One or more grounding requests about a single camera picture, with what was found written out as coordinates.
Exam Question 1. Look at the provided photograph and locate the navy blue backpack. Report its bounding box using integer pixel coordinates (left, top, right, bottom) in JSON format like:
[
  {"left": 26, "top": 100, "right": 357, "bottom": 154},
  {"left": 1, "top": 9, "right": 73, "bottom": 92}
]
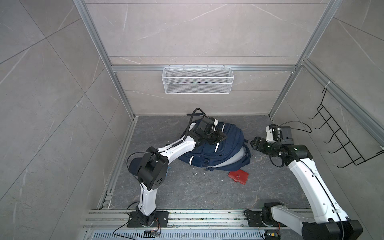
[{"left": 178, "top": 122, "right": 251, "bottom": 172}]

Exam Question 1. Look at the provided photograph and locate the red leather wallet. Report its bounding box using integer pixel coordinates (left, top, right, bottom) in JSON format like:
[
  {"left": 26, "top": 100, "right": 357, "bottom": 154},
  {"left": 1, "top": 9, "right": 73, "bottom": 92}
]
[{"left": 228, "top": 170, "right": 249, "bottom": 185}]

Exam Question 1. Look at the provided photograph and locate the navy blue pencil case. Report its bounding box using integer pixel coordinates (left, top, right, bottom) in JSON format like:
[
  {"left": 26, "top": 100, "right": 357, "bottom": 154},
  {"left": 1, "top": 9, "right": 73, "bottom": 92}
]
[{"left": 128, "top": 158, "right": 142, "bottom": 177}]

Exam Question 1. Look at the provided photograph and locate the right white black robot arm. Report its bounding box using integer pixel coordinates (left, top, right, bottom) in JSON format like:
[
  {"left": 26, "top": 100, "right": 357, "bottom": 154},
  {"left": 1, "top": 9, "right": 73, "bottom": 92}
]
[{"left": 251, "top": 137, "right": 364, "bottom": 240}]

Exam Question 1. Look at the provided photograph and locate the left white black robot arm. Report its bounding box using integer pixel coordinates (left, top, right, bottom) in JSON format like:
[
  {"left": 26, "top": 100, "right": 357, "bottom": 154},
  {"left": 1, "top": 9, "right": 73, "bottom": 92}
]
[{"left": 127, "top": 130, "right": 227, "bottom": 217}]

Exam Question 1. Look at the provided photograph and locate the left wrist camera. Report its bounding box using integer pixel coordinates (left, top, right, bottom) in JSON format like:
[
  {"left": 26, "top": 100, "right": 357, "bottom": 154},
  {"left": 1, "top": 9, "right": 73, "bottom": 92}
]
[{"left": 199, "top": 117, "right": 218, "bottom": 133}]

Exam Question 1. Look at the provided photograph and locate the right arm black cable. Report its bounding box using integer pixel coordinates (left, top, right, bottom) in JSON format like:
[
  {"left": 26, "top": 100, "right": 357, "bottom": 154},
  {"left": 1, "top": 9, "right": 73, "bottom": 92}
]
[{"left": 278, "top": 120, "right": 313, "bottom": 134}]

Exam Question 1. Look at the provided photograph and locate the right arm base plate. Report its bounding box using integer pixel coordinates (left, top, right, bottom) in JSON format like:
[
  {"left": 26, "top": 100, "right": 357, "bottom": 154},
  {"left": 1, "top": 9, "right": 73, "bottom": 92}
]
[{"left": 243, "top": 209, "right": 287, "bottom": 229}]

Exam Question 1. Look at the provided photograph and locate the black wire hook rack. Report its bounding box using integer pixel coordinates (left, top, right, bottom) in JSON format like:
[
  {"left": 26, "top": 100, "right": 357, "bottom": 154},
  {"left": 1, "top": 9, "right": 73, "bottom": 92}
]
[{"left": 308, "top": 88, "right": 384, "bottom": 169}]

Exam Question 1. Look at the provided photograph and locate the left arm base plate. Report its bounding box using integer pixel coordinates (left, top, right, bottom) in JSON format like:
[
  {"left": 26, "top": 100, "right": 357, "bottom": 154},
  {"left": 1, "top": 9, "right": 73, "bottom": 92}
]
[{"left": 127, "top": 211, "right": 169, "bottom": 228}]

